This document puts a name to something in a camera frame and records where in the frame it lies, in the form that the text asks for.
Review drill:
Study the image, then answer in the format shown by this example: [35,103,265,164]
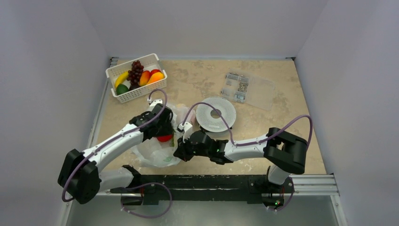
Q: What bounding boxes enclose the fake red fruit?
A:
[156,134,174,143]

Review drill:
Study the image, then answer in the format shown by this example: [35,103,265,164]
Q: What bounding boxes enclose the white plastic bag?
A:
[130,103,196,168]

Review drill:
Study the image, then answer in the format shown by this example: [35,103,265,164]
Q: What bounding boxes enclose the fake orange fruit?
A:
[147,72,165,85]

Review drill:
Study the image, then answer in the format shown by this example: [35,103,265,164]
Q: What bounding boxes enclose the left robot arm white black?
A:
[57,104,173,204]

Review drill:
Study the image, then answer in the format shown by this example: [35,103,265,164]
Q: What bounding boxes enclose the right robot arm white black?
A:
[173,127,308,192]

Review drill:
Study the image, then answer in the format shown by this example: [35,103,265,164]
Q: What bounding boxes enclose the fake orange mango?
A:
[139,70,151,87]

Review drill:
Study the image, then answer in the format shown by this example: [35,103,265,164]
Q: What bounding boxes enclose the fake red peach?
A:
[150,69,160,75]

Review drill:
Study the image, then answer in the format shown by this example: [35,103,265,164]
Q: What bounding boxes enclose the fake green avocado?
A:
[116,84,129,96]

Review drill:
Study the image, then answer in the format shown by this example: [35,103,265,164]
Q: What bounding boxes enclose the fake purple grapes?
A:
[127,60,144,85]

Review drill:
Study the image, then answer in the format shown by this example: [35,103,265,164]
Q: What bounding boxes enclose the fake yellow banana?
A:
[114,72,129,89]

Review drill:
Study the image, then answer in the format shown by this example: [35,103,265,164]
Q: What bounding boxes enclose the white filament spool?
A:
[196,97,237,133]

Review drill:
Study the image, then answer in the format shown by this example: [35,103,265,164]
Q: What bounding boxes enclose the white plastic basket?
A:
[106,53,167,103]

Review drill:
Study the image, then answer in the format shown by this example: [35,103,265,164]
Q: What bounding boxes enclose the clear plastic screw box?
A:
[221,68,275,111]

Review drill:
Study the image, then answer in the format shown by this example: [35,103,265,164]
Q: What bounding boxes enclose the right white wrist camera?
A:
[177,122,193,143]

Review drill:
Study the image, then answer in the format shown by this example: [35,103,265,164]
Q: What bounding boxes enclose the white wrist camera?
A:
[147,98,164,111]
[177,122,193,143]

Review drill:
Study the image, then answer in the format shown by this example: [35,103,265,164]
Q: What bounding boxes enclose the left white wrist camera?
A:
[147,98,164,111]

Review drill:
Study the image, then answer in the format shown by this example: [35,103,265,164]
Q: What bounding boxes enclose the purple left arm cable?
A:
[61,89,168,203]

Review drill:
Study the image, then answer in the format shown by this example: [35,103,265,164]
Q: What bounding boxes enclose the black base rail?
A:
[111,175,294,207]

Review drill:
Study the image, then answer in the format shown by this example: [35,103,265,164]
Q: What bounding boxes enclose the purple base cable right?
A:
[265,184,297,213]

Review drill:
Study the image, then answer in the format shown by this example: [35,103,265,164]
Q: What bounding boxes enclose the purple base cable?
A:
[120,182,173,218]
[265,184,297,213]

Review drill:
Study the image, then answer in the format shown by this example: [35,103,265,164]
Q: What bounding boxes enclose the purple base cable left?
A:
[120,182,173,218]

